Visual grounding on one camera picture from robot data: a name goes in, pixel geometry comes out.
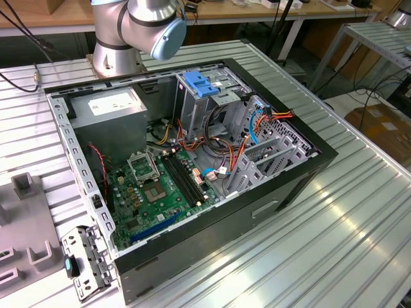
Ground orange wire bundle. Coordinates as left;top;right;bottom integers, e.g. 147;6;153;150
176;120;250;176

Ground brown cardboard box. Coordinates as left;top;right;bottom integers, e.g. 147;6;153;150
345;102;411;161

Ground black open PC case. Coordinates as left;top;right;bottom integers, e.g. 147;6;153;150
43;57;340;305

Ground red black fan wire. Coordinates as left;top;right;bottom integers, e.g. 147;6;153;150
88;143;109;196

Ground metal expansion card bracket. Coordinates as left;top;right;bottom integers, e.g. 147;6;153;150
60;224;116;303

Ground white plug with blue wire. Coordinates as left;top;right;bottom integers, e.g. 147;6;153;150
202;166;232;182

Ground wooden desk white frame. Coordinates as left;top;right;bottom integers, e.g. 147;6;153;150
0;0;383;62

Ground black case fan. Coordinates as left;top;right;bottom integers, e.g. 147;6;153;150
86;142;115;212

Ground grey power supply unit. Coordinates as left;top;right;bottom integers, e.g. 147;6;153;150
66;86;149;161

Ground blue expansion slot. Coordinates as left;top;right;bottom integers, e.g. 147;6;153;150
130;213;177;243

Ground metal socket cover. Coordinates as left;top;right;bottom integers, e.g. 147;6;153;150
127;152;161;187

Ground grey parts rack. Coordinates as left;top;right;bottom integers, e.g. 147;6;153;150
0;171;65;298

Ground thin black cable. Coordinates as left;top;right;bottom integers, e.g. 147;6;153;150
0;8;55;64

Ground black RAM slot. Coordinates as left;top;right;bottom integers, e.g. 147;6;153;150
170;150;206;205
160;153;197;208

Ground orange power wire black plug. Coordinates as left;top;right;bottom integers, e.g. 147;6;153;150
256;107;295;129

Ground black latch with teal strip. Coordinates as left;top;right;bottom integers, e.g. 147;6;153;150
64;255;81;278

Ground grey optical drive cage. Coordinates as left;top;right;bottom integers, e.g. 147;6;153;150
175;65;251;142

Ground blue data wire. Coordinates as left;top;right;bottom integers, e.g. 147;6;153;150
248;107;269;145

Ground green motherboard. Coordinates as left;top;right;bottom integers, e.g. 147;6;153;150
107;149;222;253

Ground yellow black wire bundle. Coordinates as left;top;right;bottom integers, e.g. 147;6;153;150
150;123;173;147

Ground grey cable with metal connector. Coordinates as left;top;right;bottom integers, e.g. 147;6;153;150
0;62;42;94

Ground grey metal disk bay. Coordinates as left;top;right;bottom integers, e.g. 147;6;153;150
223;94;319;198

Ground blue plastic drive latch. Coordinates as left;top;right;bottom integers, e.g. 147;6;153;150
183;71;220;99

